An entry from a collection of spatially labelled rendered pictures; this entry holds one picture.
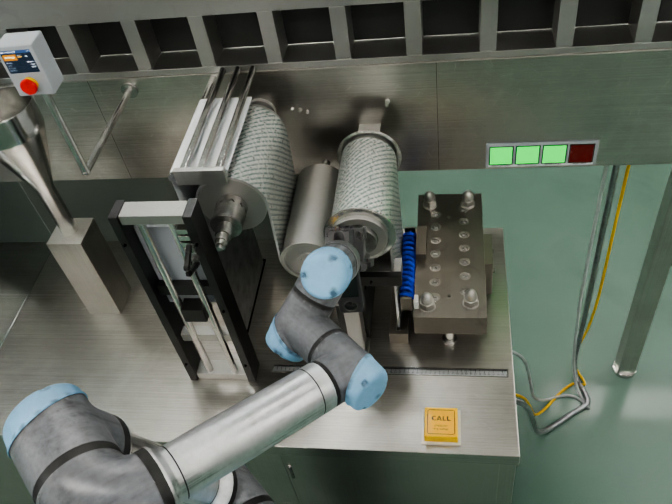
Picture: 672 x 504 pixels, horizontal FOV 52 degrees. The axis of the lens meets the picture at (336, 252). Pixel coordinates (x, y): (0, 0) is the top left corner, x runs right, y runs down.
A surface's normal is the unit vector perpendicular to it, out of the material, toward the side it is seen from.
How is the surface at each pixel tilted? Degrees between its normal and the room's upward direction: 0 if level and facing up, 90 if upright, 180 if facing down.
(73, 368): 0
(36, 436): 13
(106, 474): 21
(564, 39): 90
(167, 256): 90
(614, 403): 0
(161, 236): 90
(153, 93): 90
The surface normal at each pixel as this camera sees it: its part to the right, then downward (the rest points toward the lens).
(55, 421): 0.07, -0.79
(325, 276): -0.16, 0.13
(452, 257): -0.13, -0.68
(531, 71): -0.11, 0.73
